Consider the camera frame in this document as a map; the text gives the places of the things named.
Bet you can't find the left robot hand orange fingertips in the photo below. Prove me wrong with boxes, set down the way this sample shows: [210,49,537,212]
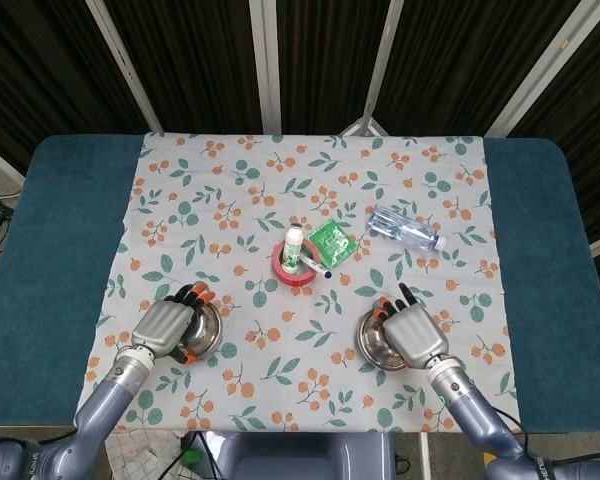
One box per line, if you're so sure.
[131,282,216,365]

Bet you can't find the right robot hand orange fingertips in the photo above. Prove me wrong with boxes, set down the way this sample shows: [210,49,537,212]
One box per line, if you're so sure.
[372,282,451,371]

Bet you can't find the stainless steel bowl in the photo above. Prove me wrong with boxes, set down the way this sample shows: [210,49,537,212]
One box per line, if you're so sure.
[179,302,225,356]
[356,307,411,372]

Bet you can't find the clear plastic water bottle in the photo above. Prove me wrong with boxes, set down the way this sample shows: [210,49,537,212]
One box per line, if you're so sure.
[365,203,448,254]

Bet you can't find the white marker blue cap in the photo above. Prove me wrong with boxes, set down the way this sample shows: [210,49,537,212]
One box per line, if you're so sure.
[299,255,334,280]

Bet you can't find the green sachet packet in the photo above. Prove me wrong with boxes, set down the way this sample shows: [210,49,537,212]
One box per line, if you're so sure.
[306,218,357,269]

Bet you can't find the white table leg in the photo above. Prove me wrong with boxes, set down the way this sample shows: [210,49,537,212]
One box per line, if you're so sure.
[419,432,432,480]

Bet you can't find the red tape roll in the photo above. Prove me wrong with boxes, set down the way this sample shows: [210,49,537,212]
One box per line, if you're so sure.
[272,238,322,286]

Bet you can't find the teal blue table cover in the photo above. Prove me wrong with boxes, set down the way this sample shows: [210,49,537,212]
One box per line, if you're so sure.
[0,133,600,435]

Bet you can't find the small white green bottle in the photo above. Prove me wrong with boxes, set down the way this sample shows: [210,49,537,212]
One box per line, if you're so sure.
[281,224,304,275]

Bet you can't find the grey-blue robot torso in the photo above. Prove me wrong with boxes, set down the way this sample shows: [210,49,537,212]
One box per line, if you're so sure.
[207,430,396,480]

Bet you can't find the floral printed tablecloth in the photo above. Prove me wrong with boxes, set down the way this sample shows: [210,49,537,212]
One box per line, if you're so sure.
[73,130,524,435]

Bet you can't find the grey tripod stand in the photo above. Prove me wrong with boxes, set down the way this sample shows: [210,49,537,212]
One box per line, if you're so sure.
[340,102,391,137]

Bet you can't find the white partition frame post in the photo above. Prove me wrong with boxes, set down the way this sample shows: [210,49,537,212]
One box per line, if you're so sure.
[249,0,284,135]
[484,0,600,137]
[362,0,406,126]
[84,0,164,134]

